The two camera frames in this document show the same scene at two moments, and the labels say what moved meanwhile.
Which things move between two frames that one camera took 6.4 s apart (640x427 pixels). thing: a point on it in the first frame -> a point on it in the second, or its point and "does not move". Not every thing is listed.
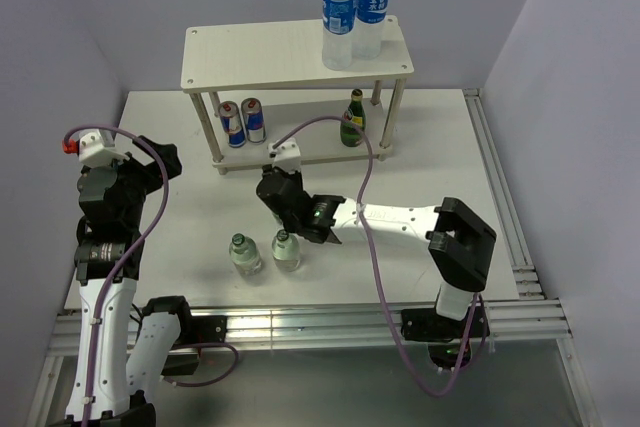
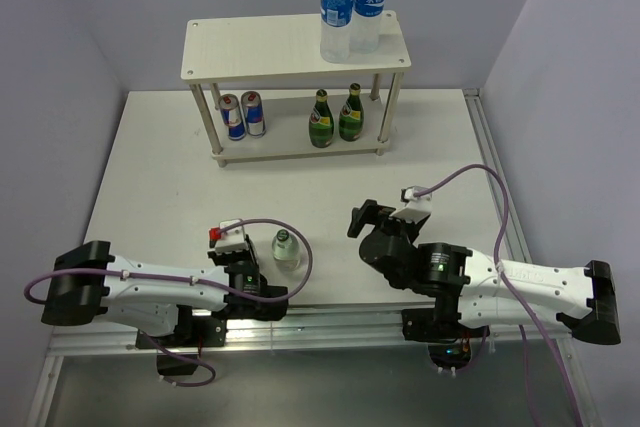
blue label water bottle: [338, 21] does not move
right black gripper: [267, 168] -> [370, 211]
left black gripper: [152, 171] -> [247, 254]
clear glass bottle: [286, 251] does not move
